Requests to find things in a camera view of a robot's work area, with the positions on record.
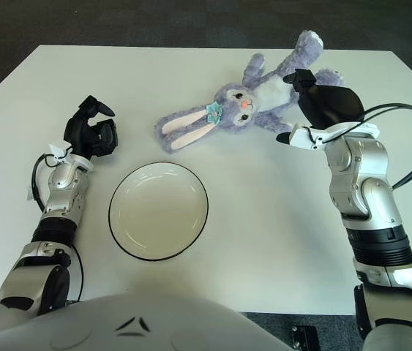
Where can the grey robot torso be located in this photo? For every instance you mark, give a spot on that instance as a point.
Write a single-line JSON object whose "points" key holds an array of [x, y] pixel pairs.
{"points": [[136, 329]]}

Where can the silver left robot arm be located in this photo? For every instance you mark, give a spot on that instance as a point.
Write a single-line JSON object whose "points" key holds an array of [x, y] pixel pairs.
{"points": [[63, 186]]}

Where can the white plate with black rim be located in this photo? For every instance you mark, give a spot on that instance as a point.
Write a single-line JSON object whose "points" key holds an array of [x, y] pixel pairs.
{"points": [[158, 215]]}

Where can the purple plush bunny doll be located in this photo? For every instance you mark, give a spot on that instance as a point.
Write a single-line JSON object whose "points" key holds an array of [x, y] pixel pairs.
{"points": [[235, 106]]}

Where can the black metal bracket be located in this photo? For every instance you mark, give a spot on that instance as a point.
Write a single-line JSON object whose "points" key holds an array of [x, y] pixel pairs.
{"points": [[302, 338]]}

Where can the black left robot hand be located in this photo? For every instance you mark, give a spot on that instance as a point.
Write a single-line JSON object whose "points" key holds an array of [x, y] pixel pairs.
{"points": [[81, 133]]}

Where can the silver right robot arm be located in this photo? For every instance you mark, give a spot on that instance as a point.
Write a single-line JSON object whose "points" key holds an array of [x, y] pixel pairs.
{"points": [[359, 190]]}

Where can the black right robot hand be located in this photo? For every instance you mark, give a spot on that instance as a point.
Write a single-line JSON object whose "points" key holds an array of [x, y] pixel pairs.
{"points": [[332, 106]]}

